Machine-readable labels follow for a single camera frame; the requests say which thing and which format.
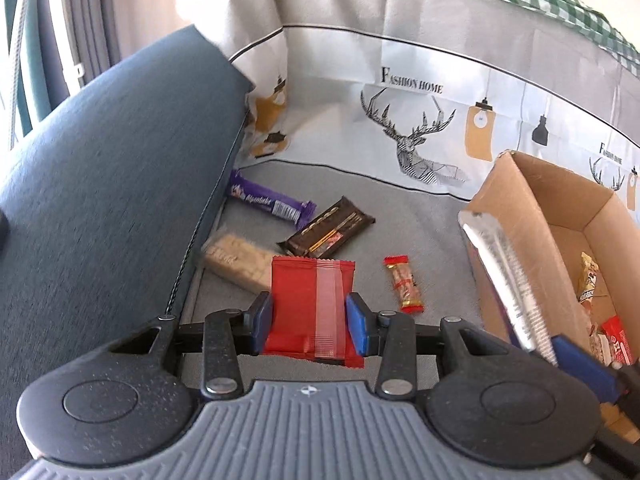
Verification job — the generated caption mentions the red white printed snack packet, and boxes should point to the red white printed snack packet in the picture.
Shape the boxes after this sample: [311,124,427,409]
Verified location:
[601,316,637,367]

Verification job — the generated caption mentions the small beige red-ended candy bar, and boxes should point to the small beige red-ended candy bar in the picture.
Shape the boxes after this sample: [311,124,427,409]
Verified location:
[383,255,426,315]

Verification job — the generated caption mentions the grey striped curtain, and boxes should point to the grey striped curtain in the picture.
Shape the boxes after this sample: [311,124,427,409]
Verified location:
[0,0,127,137]

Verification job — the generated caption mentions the long silver snack packet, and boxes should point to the long silver snack packet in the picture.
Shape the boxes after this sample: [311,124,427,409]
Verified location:
[457,210,559,367]

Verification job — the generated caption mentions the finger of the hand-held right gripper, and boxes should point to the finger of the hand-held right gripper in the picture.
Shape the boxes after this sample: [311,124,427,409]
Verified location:
[550,335,640,413]

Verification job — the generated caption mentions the beige brown printed snack bar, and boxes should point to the beige brown printed snack bar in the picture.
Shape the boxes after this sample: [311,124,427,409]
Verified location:
[575,252,602,307]

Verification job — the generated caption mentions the clear pale wafer packet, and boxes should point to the clear pale wafer packet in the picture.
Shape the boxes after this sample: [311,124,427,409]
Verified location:
[201,232,274,294]

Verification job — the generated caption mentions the cardboard box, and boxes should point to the cardboard box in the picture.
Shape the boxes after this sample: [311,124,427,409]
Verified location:
[457,150,640,436]

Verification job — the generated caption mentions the purple snack bar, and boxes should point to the purple snack bar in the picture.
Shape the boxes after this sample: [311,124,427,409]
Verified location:
[227,169,319,227]

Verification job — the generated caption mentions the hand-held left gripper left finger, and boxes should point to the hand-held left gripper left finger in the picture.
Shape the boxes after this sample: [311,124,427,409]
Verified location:
[106,290,275,402]

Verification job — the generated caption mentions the dark brown snack bar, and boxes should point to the dark brown snack bar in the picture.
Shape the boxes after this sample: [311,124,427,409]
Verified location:
[276,196,376,260]

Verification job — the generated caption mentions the deer and lamp printed cloth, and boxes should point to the deer and lamp printed cloth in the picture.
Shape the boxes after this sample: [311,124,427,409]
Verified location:
[220,0,640,211]

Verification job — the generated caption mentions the grey bed sheet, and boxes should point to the grey bed sheet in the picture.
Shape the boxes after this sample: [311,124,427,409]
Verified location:
[177,157,501,392]

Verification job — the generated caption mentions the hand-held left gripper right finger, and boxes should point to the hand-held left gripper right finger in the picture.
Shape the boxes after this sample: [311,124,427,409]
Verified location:
[344,290,512,402]

